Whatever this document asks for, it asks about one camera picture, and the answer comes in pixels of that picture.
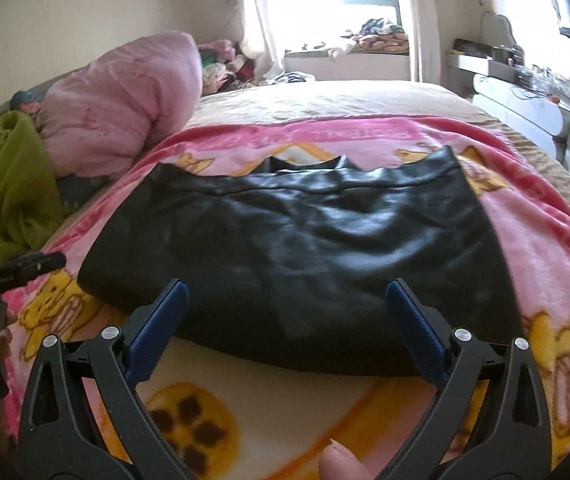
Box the pile of colourful clothes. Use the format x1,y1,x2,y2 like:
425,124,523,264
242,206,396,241
197,40,263,97

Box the person's right hand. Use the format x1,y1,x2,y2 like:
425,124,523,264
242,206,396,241
318,439,381,480

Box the clothes on windowsill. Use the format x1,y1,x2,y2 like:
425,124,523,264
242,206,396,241
330,17,411,53

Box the white vanity table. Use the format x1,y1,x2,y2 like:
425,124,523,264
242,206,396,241
445,47,570,136

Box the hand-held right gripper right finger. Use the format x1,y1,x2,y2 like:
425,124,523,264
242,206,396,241
386,278,552,480

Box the black leather jacket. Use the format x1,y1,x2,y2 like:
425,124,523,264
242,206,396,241
78,145,523,378

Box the white curtain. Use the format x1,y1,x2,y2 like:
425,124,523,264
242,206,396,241
230,0,286,81
400,0,440,81

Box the pink quilt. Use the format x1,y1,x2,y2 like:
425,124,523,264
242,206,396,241
35,31,203,178

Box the vanity mirror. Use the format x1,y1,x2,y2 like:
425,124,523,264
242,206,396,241
480,10,516,48

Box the person's left hand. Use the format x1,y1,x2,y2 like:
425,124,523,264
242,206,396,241
0,309,17,358

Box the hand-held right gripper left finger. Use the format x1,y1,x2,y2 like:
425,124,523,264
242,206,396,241
18,278,189,480

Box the beige bed sheet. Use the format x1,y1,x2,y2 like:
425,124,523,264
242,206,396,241
185,80,570,221

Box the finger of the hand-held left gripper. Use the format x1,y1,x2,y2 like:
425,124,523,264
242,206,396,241
0,252,67,292

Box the olive green cloth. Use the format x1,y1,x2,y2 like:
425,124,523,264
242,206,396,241
0,110,63,261

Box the pink printed bear blanket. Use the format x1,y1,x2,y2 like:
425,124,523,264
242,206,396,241
0,115,570,480

